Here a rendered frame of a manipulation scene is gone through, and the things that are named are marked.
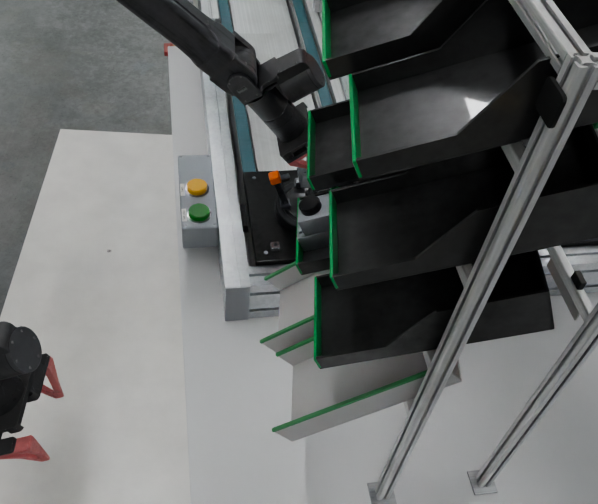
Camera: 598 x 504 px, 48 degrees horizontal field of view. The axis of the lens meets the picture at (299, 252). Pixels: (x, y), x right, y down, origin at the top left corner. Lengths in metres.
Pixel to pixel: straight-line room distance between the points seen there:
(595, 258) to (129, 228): 0.93
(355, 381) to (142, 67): 2.62
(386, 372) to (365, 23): 0.46
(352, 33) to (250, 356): 0.67
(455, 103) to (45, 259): 0.97
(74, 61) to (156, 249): 2.17
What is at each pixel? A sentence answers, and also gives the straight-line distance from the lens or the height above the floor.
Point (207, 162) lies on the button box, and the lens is 1.43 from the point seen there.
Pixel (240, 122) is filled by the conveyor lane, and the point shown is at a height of 0.95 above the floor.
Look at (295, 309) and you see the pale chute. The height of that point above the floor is 1.02.
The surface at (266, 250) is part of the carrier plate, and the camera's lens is 1.25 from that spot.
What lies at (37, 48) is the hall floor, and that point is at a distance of 3.60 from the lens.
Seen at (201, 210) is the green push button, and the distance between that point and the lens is 1.31.
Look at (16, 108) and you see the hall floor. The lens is 3.24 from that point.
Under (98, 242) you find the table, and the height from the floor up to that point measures 0.86.
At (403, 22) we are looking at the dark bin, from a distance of 0.76.
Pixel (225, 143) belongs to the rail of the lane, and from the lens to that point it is 1.48.
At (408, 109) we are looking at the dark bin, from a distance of 0.66.
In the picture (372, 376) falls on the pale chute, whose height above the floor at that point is 1.10.
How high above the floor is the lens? 1.91
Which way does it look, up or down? 49 degrees down
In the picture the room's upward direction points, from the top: 8 degrees clockwise
